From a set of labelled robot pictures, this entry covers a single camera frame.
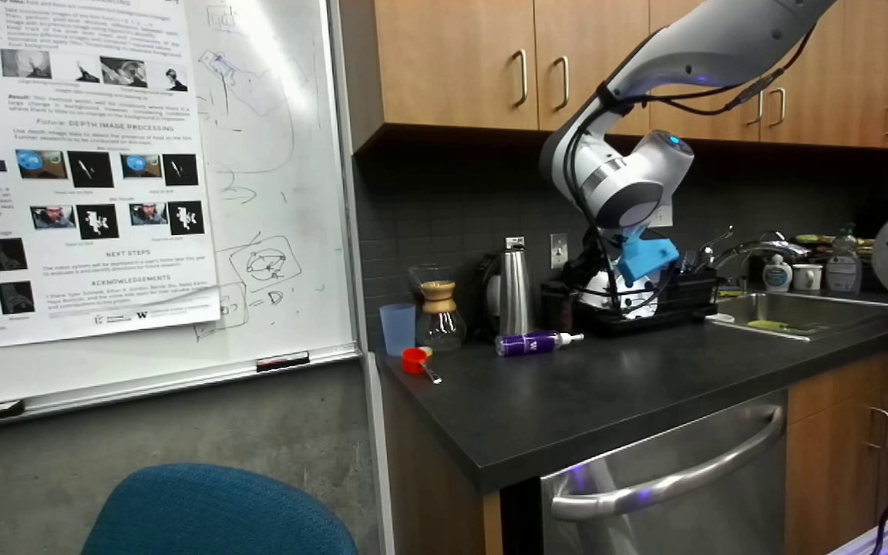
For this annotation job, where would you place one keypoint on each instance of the black dish rack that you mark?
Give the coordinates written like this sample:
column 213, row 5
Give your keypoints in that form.
column 680, row 298

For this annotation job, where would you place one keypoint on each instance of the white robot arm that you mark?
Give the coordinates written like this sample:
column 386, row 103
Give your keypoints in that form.
column 711, row 48

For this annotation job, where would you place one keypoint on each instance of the stainless steel sink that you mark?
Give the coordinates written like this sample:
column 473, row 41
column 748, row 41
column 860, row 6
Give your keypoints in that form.
column 826, row 309

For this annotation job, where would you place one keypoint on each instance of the black jar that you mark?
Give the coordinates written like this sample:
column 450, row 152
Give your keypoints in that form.
column 556, row 309

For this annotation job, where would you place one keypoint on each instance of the stainless steel thermos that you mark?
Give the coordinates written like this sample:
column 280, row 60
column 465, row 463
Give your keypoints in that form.
column 514, row 288

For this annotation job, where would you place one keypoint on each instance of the stainless steel dishwasher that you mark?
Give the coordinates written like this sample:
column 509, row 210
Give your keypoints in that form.
column 669, row 483

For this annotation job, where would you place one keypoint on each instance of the yellow green sponge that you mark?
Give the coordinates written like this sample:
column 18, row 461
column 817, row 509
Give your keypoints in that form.
column 772, row 328

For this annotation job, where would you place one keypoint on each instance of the small red plastic object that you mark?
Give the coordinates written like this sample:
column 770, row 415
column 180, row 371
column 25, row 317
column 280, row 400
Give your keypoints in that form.
column 414, row 362

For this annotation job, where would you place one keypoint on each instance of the whiteboard marker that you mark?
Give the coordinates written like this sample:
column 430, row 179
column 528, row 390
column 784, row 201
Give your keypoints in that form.
column 282, row 362

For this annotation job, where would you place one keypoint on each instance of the wooden lower cabinet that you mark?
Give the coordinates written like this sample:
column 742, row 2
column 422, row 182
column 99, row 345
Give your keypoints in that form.
column 835, row 452

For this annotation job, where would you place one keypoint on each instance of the glass carafe with wooden collar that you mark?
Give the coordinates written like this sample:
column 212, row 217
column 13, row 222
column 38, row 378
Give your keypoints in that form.
column 438, row 317

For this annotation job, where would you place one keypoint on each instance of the wall power outlet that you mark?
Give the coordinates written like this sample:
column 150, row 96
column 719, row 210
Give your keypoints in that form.
column 560, row 249

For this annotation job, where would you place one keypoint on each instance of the purple bottle with white cap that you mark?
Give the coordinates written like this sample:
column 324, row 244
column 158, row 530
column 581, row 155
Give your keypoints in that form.
column 532, row 343

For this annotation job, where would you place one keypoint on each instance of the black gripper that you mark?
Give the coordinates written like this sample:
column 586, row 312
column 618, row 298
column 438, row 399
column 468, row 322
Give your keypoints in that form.
column 602, row 249

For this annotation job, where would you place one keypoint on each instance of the wooden upper cabinets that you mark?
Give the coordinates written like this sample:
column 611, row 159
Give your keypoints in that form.
column 445, row 62

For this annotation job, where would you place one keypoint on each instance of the white poster with dark pictures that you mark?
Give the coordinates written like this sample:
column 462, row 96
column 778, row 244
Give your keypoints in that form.
column 84, row 257

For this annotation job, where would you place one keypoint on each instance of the whiteboard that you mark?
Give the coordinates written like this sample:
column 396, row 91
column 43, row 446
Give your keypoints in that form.
column 280, row 204

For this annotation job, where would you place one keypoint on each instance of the chrome sink faucet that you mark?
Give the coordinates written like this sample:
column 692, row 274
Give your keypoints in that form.
column 764, row 246

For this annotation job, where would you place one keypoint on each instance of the soap dispenser bottle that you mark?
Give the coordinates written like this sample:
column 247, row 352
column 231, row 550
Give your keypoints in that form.
column 778, row 274

